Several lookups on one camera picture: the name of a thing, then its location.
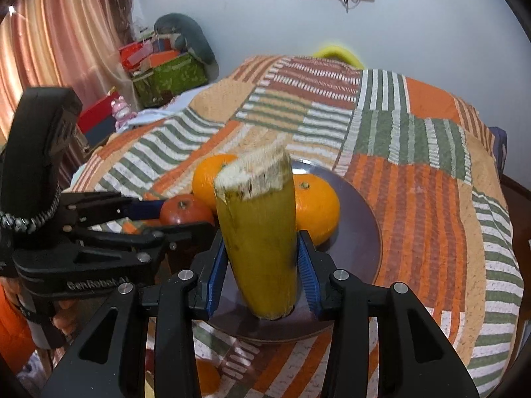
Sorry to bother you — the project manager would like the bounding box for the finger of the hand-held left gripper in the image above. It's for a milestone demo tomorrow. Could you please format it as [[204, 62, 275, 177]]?
[[61, 193, 167, 233], [75, 222, 218, 283]]

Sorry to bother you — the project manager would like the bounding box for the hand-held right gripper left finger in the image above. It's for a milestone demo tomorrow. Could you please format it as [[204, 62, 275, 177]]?
[[40, 227, 230, 398]]

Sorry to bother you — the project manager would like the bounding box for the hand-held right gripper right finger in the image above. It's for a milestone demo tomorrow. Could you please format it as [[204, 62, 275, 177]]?
[[296, 230, 481, 398]]

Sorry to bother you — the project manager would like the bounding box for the red tomato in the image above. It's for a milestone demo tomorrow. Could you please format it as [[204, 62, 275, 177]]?
[[160, 194, 216, 230]]

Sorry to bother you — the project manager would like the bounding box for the yellow banana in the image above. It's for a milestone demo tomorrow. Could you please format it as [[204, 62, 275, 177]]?
[[213, 143, 302, 321]]

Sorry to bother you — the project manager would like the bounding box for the dark round plate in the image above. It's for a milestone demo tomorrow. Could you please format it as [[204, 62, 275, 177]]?
[[198, 160, 383, 346]]

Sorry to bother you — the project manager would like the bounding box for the orange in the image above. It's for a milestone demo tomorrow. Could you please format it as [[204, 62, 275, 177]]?
[[292, 174, 341, 246], [191, 154, 240, 213]]

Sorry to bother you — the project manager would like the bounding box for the red flat box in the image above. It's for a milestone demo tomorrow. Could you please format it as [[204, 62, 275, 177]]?
[[77, 95, 119, 134]]

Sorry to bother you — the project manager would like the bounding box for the pink toy figure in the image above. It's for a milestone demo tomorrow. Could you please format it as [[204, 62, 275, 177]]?
[[110, 95, 138, 130]]

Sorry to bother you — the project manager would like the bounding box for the light blue cloth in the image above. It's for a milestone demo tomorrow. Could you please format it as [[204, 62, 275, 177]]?
[[120, 89, 197, 130]]

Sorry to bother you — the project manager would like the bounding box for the pink orange curtain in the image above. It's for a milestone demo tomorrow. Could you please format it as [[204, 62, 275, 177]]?
[[0, 0, 139, 137]]

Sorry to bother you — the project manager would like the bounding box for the green patterned box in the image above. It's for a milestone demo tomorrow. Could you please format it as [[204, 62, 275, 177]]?
[[132, 53, 209, 109]]

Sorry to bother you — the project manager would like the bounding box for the striped patchwork blanket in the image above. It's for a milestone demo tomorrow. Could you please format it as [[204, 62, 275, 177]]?
[[50, 54, 526, 398]]

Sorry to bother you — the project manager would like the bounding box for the yellow plastic chair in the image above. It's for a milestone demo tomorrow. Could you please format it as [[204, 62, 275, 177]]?
[[312, 41, 366, 69]]

